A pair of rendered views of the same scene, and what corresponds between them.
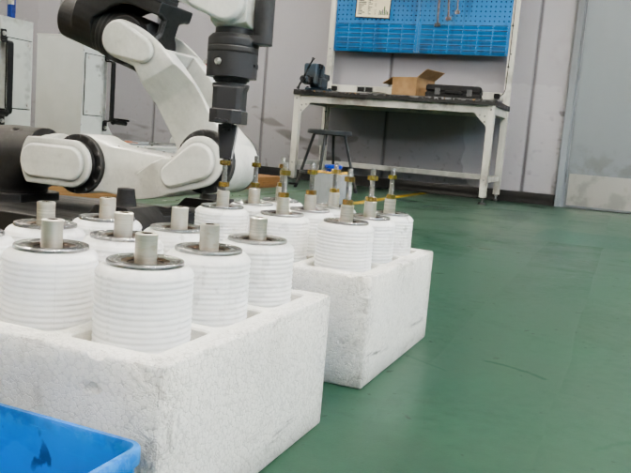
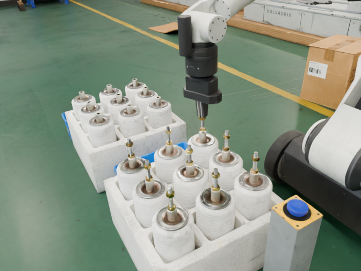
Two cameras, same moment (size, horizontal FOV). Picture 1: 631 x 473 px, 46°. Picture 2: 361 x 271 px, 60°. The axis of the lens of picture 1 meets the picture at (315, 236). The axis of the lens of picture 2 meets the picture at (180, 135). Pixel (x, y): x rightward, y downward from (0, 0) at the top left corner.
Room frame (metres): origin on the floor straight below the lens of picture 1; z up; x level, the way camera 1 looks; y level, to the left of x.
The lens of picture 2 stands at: (1.79, -0.51, 0.78)
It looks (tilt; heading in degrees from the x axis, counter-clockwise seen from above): 31 degrees down; 130
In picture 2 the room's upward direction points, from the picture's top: 3 degrees counter-clockwise
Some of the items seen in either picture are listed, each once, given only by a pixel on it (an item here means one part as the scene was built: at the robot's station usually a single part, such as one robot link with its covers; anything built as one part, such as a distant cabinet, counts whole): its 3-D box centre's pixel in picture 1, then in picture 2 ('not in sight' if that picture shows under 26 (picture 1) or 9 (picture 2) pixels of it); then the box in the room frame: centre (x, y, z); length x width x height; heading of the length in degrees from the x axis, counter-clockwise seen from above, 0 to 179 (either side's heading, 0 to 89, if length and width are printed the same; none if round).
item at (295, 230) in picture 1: (278, 266); (171, 176); (1.27, 0.06, 0.16); 0.10 x 0.10 x 0.18
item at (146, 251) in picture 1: (146, 249); (82, 95); (0.72, 0.16, 0.26); 0.02 x 0.02 x 0.03
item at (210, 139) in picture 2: (222, 206); (202, 140); (1.32, 0.17, 0.25); 0.08 x 0.08 x 0.01
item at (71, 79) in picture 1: (136, 113); not in sight; (4.52, 1.13, 0.45); 1.51 x 0.57 x 0.74; 158
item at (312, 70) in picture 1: (315, 75); not in sight; (5.99, 0.11, 0.87); 0.41 x 0.17 x 0.25; 158
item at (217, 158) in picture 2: (253, 203); (225, 158); (1.43, 0.12, 0.25); 0.08 x 0.08 x 0.01
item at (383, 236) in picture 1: (364, 267); (153, 214); (1.34, -0.09, 0.16); 0.10 x 0.10 x 0.18
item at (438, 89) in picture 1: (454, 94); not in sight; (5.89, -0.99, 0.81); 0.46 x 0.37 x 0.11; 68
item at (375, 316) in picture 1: (302, 295); (192, 215); (1.38, 0.01, 0.09); 0.39 x 0.39 x 0.18; 67
